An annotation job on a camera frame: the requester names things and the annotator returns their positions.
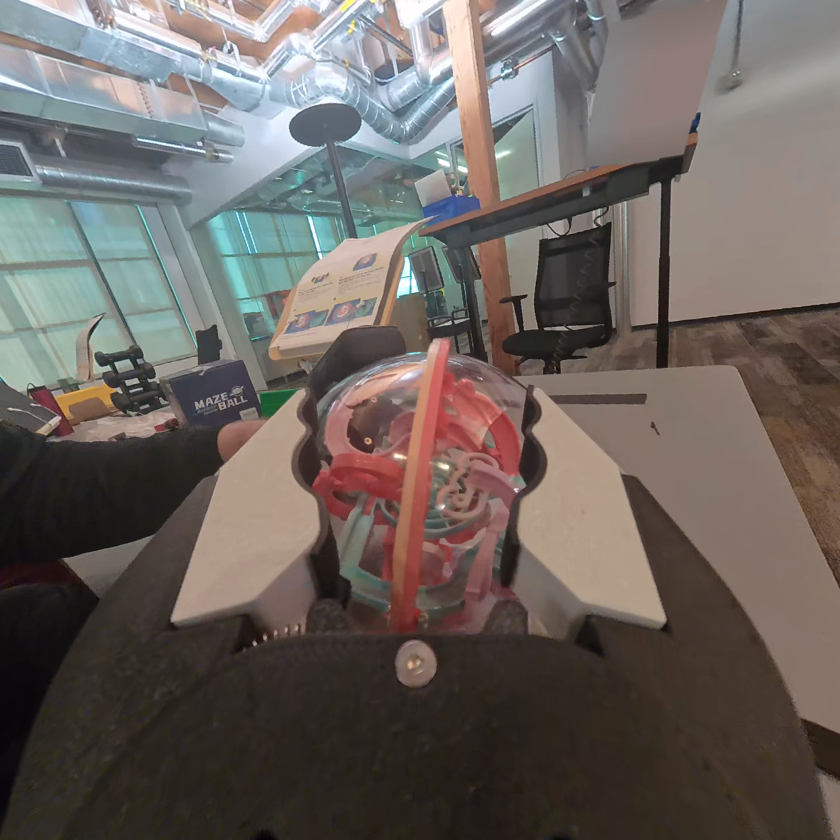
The wooden pillar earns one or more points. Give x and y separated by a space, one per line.
479 164

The black mesh office chair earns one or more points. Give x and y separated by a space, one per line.
571 302

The wooden poster board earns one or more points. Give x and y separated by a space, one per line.
341 289

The green plastic bin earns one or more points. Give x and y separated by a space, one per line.
282 401

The black round-top pole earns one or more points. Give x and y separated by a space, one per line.
328 124

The blue plastic bin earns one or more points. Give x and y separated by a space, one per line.
459 208

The blue printed box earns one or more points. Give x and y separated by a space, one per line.
210 394

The black tape strip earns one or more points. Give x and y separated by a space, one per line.
594 399

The wooden standing desk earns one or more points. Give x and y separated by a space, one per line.
558 190

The ribbed silver round duct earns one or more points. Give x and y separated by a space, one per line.
367 98

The clear maze ball red tracks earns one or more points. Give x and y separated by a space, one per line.
433 459

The person's left forearm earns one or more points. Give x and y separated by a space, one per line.
98 485

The small dumbbell rack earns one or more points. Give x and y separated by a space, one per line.
128 380

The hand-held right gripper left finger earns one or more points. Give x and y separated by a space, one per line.
249 525

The person's left hand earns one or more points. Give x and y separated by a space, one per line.
239 439

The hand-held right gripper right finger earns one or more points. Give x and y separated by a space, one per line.
584 525

